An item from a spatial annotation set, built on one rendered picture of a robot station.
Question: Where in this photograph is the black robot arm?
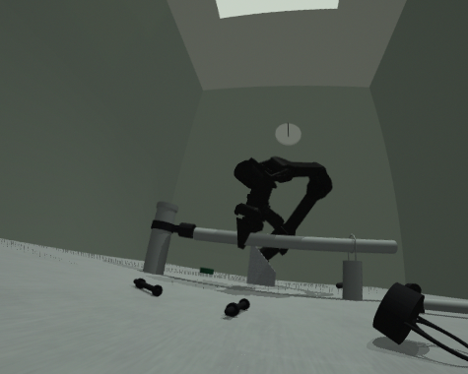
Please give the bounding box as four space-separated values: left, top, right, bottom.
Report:
234 156 332 262

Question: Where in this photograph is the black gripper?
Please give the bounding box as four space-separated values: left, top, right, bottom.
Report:
234 192 269 250

